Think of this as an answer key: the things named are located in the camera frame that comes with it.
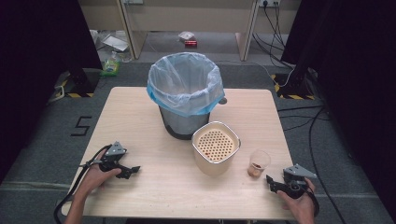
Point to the translucent blue bin bag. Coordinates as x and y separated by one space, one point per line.
183 84

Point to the person's right hand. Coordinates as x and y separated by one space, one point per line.
303 207

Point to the dark curtain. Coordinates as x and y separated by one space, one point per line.
355 93
34 77

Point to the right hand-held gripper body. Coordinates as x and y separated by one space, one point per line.
295 185

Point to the white plastic bag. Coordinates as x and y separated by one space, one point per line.
186 35

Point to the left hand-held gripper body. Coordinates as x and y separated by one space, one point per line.
113 157

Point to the black stand base striped tape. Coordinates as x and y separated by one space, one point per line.
79 84
294 88

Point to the person's left hand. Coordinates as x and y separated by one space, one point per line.
96 180

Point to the green packet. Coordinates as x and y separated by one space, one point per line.
110 67

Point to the red box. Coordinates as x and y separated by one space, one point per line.
190 44

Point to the white wall socket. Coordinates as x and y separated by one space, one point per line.
269 2
133 1

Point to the clear plastic bags pile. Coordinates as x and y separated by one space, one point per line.
115 43

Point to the clear plastic cup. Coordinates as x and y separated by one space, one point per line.
258 165

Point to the cream container with perforated strainer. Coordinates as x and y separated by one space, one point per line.
214 149

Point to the grey trash bin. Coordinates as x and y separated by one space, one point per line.
183 123

